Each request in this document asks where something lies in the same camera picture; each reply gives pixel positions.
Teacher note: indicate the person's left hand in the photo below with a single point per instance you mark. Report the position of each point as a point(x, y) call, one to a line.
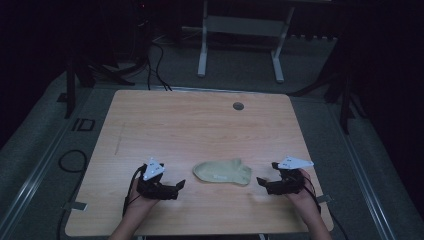
point(141, 202)

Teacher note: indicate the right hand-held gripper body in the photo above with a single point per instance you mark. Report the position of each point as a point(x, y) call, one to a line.
point(287, 181)

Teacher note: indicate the person's right hand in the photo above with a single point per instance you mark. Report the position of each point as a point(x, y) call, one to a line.
point(305, 196)

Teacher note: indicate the grey tape piece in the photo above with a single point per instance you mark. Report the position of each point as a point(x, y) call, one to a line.
point(324, 199)
point(77, 206)

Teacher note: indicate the white desk frame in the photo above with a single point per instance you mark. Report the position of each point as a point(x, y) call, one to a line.
point(240, 26)

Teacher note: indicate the cream ankle sock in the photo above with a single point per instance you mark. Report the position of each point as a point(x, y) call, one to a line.
point(223, 172)

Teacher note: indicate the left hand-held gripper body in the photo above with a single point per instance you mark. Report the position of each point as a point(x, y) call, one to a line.
point(154, 183)

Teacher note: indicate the grey round table grommet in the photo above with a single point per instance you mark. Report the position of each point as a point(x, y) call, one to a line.
point(238, 106)

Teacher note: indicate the black metal stand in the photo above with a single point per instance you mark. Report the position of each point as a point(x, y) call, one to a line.
point(71, 86)
point(345, 96)

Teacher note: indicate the metal floor rail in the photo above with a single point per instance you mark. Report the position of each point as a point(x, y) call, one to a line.
point(30, 186)
point(363, 173)

